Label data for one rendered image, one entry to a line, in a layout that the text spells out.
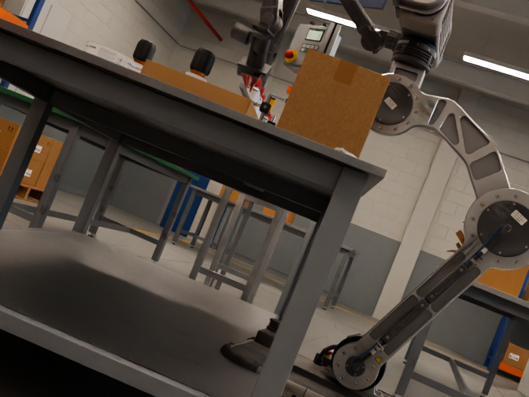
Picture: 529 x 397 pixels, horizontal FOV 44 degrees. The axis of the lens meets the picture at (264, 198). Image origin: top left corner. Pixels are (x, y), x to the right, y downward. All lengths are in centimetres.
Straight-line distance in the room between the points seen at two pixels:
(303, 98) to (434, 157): 849
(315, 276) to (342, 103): 56
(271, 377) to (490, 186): 96
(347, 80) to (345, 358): 82
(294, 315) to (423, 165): 885
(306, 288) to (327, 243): 11
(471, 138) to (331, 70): 53
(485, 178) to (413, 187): 809
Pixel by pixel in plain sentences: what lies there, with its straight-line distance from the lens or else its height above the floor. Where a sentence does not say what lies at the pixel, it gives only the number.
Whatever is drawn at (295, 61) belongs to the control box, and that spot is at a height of 131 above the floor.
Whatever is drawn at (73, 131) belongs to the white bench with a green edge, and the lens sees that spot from 378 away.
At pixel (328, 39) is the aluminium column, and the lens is 274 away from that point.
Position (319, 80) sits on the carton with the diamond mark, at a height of 104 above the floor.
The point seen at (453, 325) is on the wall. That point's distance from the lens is 1004.
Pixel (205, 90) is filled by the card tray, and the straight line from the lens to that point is 149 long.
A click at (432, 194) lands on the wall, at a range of 1003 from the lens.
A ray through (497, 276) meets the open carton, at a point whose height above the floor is 85.
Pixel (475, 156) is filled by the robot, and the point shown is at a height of 106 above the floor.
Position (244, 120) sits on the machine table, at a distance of 143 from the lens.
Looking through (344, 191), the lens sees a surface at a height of 76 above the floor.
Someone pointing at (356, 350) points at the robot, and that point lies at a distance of 202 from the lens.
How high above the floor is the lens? 61
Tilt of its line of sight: 2 degrees up
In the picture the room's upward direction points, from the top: 22 degrees clockwise
